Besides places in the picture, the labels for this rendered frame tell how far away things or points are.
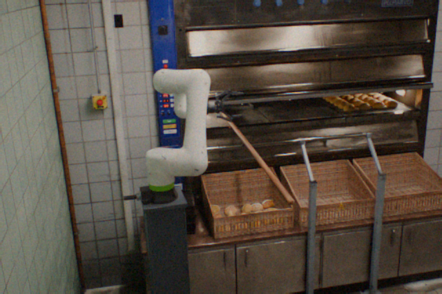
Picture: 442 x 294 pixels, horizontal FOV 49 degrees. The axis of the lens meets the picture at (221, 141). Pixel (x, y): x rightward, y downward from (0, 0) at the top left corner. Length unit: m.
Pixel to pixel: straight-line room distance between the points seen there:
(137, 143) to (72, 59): 0.71
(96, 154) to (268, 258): 1.39
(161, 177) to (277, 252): 1.33
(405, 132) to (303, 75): 0.99
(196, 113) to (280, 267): 1.51
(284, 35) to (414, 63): 1.06
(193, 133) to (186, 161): 0.14
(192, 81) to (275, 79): 1.26
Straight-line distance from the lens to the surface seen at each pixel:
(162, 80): 2.41
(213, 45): 3.40
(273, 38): 3.50
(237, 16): 3.43
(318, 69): 3.65
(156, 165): 2.29
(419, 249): 3.88
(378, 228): 3.55
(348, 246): 3.58
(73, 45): 3.36
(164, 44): 3.33
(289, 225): 3.39
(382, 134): 4.01
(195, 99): 2.35
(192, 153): 2.27
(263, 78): 3.52
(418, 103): 4.13
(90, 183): 3.60
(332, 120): 3.78
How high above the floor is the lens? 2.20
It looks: 18 degrees down
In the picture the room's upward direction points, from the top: 2 degrees counter-clockwise
